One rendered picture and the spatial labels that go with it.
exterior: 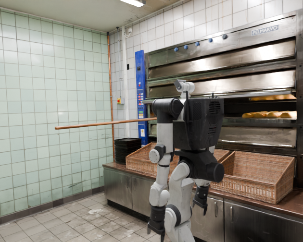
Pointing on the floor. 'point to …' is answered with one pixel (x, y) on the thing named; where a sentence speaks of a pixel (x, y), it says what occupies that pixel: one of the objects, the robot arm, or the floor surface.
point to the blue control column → (141, 91)
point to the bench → (218, 210)
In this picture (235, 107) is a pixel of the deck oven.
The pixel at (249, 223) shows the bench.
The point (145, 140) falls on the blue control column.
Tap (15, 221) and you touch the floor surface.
